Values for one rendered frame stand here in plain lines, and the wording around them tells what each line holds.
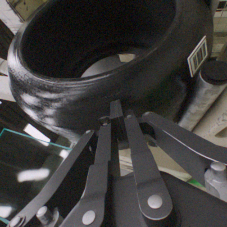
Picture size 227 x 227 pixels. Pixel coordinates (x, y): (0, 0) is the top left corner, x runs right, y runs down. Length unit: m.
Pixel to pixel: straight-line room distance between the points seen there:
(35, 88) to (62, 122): 0.09
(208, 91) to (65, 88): 0.24
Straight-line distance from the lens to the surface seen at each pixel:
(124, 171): 0.94
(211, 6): 0.51
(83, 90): 0.26
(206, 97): 0.29
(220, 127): 0.35
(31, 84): 0.34
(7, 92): 1.11
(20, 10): 0.88
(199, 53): 0.30
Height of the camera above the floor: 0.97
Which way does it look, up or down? 19 degrees up
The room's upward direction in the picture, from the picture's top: 80 degrees counter-clockwise
